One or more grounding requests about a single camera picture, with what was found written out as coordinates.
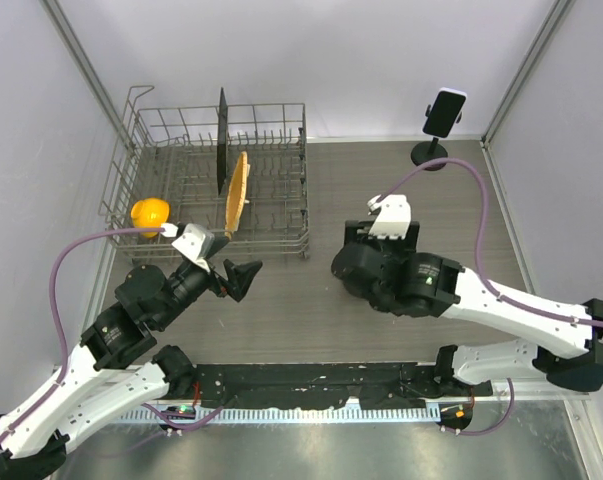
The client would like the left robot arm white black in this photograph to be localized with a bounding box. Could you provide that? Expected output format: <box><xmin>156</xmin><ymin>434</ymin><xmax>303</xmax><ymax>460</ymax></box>
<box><xmin>0</xmin><ymin>233</ymin><xmax>263</xmax><ymax>479</ymax></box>

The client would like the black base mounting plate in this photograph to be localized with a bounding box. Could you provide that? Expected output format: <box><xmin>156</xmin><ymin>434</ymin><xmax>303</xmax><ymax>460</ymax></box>
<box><xmin>186</xmin><ymin>362</ymin><xmax>493</xmax><ymax>410</ymax></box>

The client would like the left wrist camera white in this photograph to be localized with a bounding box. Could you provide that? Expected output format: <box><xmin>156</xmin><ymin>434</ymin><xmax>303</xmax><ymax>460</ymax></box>
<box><xmin>161</xmin><ymin>223</ymin><xmax>215</xmax><ymax>273</ymax></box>

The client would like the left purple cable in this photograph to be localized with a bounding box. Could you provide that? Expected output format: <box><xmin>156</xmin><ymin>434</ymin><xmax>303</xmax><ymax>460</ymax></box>
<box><xmin>0</xmin><ymin>226</ymin><xmax>222</xmax><ymax>464</ymax></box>

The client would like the yellow bowl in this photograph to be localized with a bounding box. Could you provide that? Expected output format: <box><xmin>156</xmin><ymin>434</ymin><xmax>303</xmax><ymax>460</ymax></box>
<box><xmin>130</xmin><ymin>197</ymin><xmax>170</xmax><ymax>228</ymax></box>

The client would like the grey wire dish rack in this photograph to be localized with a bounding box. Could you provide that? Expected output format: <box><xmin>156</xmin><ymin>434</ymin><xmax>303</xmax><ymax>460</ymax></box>
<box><xmin>99</xmin><ymin>85</ymin><xmax>310</xmax><ymax>258</ymax></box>

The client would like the purple cable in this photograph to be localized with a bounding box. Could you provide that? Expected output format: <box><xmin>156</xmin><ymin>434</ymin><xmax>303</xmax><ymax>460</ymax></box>
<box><xmin>0</xmin><ymin>226</ymin><xmax>222</xmax><ymax>464</ymax></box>
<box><xmin>375</xmin><ymin>157</ymin><xmax>603</xmax><ymax>435</ymax></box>

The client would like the white slotted cable duct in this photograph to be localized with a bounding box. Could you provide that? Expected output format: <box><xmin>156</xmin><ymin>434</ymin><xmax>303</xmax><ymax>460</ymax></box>
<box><xmin>114</xmin><ymin>402</ymin><xmax>440</xmax><ymax>425</ymax></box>

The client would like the orange wooden plate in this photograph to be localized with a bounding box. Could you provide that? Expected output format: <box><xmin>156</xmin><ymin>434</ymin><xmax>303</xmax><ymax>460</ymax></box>
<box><xmin>224</xmin><ymin>151</ymin><xmax>250</xmax><ymax>239</ymax></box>

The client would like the black plate upright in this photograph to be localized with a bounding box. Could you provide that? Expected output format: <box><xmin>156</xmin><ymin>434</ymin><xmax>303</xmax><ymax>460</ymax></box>
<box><xmin>216</xmin><ymin>88</ymin><xmax>229</xmax><ymax>195</ymax></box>

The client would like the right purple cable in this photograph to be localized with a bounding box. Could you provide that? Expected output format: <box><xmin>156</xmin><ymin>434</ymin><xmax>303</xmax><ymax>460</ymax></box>
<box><xmin>375</xmin><ymin>157</ymin><xmax>603</xmax><ymax>435</ymax></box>

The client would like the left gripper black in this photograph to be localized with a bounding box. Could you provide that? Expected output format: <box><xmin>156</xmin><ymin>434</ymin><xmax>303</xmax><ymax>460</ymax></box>
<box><xmin>155</xmin><ymin>236</ymin><xmax>263</xmax><ymax>328</ymax></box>

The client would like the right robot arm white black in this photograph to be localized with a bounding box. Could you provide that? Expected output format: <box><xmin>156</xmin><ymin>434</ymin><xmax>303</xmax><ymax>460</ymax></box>
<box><xmin>331</xmin><ymin>220</ymin><xmax>603</xmax><ymax>395</ymax></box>

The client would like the lavender smartphone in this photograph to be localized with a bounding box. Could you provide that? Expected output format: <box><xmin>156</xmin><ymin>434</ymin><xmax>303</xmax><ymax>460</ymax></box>
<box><xmin>422</xmin><ymin>87</ymin><xmax>467</xmax><ymax>138</ymax></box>

